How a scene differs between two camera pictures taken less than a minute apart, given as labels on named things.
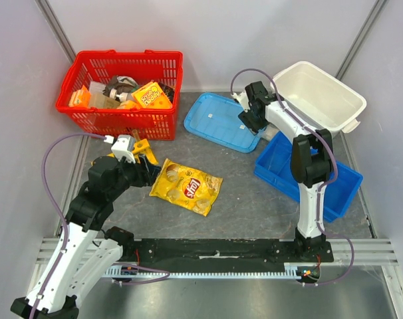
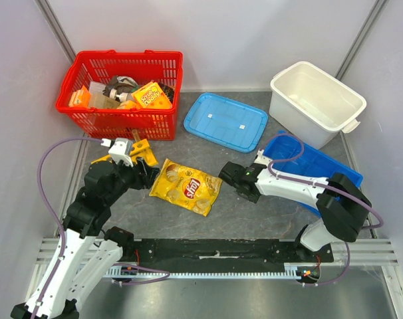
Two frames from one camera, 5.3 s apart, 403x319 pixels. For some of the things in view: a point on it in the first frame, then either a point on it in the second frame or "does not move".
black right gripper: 249,119 → 228,173
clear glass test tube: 136,135 does not move
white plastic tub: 318,99 does not move
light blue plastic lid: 215,119 does not move
